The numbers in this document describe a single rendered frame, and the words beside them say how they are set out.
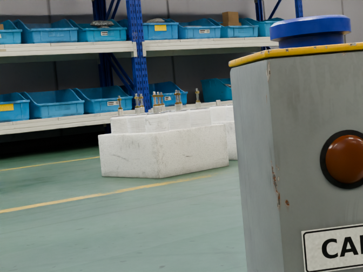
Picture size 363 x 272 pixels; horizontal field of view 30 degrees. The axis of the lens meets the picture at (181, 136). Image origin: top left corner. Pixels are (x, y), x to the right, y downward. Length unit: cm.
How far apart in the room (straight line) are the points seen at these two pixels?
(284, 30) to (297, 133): 5
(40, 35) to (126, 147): 234
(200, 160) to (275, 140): 247
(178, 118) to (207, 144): 17
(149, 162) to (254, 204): 232
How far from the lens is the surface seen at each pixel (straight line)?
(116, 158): 284
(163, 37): 554
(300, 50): 31
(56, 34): 504
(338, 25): 33
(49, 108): 498
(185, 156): 272
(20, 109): 489
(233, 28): 596
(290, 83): 31
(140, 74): 533
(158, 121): 268
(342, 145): 31
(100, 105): 518
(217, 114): 323
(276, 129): 30
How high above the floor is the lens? 30
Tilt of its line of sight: 3 degrees down
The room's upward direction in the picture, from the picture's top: 5 degrees counter-clockwise
